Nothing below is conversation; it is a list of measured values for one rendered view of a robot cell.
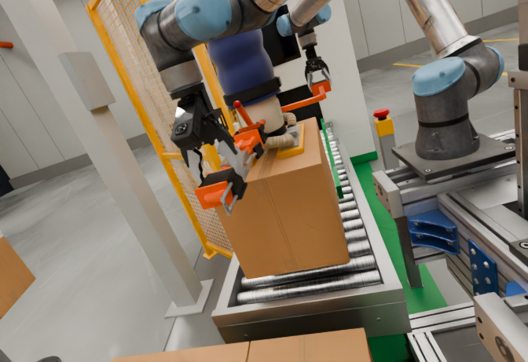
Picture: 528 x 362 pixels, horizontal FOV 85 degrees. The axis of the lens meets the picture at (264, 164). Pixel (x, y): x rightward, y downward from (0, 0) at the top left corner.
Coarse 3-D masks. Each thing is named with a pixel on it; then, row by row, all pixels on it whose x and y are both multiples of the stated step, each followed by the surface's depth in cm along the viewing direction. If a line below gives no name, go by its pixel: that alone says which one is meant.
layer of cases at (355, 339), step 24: (312, 336) 97; (336, 336) 94; (360, 336) 92; (120, 360) 114; (144, 360) 111; (168, 360) 107; (192, 360) 104; (216, 360) 100; (240, 360) 97; (264, 360) 95; (288, 360) 92; (312, 360) 90; (336, 360) 87; (360, 360) 85
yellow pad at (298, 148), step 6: (288, 126) 124; (300, 126) 128; (300, 132) 121; (294, 138) 114; (300, 138) 113; (294, 144) 107; (300, 144) 106; (282, 150) 106; (288, 150) 105; (294, 150) 103; (300, 150) 103; (282, 156) 105
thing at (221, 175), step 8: (232, 168) 64; (208, 176) 65; (216, 176) 63; (224, 176) 61; (200, 184) 62; (208, 184) 60; (216, 184) 58; (224, 184) 58; (200, 192) 59; (208, 192) 59; (232, 192) 59; (200, 200) 60; (208, 208) 61
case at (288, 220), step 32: (256, 160) 112; (288, 160) 101; (320, 160) 92; (256, 192) 97; (288, 192) 95; (320, 192) 94; (224, 224) 104; (256, 224) 102; (288, 224) 100; (320, 224) 98; (256, 256) 107; (288, 256) 105; (320, 256) 104
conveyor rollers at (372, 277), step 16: (336, 160) 220; (336, 192) 178; (352, 208) 160; (352, 224) 144; (352, 240) 136; (368, 256) 120; (288, 272) 127; (304, 272) 125; (320, 272) 124; (336, 272) 123; (368, 272) 113; (272, 288) 122; (288, 288) 119; (304, 288) 117; (320, 288) 115; (336, 288) 114; (240, 304) 124
